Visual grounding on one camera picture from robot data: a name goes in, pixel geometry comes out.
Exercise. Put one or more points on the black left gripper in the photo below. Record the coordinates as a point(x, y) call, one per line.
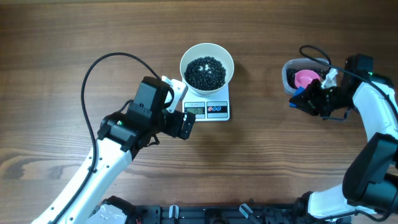
point(174, 130)

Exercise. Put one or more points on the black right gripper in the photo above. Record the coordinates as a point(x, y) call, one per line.
point(308, 99)

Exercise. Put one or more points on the pink scoop blue handle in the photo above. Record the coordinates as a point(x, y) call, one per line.
point(305, 77)

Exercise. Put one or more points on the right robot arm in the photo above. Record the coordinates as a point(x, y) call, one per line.
point(368, 188)

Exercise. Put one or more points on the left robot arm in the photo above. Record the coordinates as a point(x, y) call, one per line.
point(120, 137)

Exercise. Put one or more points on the white digital kitchen scale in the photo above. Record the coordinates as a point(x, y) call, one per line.
point(215, 107)

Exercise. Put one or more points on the black beans in bowl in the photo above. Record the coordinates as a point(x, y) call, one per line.
point(205, 73)

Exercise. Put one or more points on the white bowl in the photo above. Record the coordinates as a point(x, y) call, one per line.
point(211, 50)

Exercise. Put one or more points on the clear plastic bean container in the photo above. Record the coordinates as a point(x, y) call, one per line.
point(294, 65)

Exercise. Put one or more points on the black beans in container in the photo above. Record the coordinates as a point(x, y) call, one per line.
point(290, 74)

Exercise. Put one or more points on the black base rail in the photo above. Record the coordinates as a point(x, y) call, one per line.
point(211, 214)

